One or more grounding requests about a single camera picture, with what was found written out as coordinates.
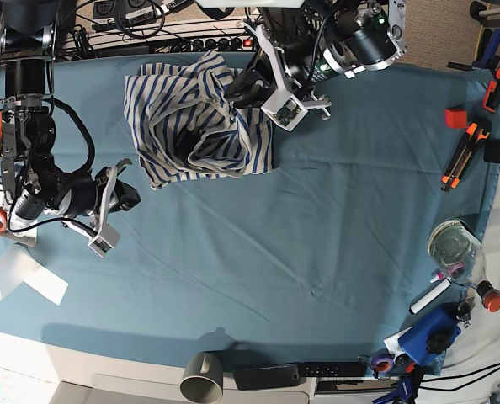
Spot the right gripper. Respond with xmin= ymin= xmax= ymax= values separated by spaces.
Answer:
xmin=60 ymin=158 xmax=141 ymax=258

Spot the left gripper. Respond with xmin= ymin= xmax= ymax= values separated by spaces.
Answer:
xmin=225 ymin=23 xmax=332 ymax=131

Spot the blue white striped T-shirt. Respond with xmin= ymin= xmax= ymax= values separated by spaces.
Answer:
xmin=123 ymin=51 xmax=274 ymax=189

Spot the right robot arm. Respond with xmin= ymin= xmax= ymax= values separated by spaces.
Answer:
xmin=0 ymin=1 xmax=141 ymax=257

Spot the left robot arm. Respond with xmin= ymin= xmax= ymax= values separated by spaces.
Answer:
xmin=226 ymin=0 xmax=407 ymax=131

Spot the black power strip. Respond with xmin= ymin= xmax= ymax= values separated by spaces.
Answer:
xmin=152 ymin=36 xmax=255 ymax=53

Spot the white paper roll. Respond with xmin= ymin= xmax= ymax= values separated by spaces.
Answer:
xmin=0 ymin=244 xmax=68 ymax=306

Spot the teal table cloth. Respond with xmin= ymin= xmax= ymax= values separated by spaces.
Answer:
xmin=0 ymin=64 xmax=499 ymax=368

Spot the grey ceramic mug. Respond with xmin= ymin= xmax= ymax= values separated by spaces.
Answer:
xmin=179 ymin=353 xmax=223 ymax=404

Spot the red cube block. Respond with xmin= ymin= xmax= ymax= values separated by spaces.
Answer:
xmin=445 ymin=108 xmax=468 ymax=129

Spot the orange black utility knife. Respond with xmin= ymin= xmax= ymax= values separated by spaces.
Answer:
xmin=440 ymin=117 xmax=492 ymax=193

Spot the black smartphone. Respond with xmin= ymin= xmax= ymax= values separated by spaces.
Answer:
xmin=232 ymin=364 xmax=301 ymax=391

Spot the blue spring clamp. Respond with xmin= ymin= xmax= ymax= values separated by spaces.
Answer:
xmin=447 ymin=29 xmax=500 ymax=72

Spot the black square block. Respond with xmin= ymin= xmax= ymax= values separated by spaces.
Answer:
xmin=483 ymin=139 xmax=500 ymax=165

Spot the orange black clamp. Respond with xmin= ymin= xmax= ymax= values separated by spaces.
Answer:
xmin=482 ymin=67 xmax=500 ymax=113

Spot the clear bottle red cap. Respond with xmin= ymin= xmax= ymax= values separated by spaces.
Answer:
xmin=428 ymin=219 xmax=500 ymax=313

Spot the white marker pen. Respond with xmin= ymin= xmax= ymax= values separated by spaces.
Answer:
xmin=409 ymin=273 xmax=451 ymax=315

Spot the purple tape roll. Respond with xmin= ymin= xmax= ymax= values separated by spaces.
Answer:
xmin=371 ymin=353 xmax=395 ymax=377

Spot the blue box with knob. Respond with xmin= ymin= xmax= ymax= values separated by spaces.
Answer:
xmin=398 ymin=303 xmax=461 ymax=367

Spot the blue clamp bottom edge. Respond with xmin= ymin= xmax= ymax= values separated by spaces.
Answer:
xmin=372 ymin=376 xmax=422 ymax=404

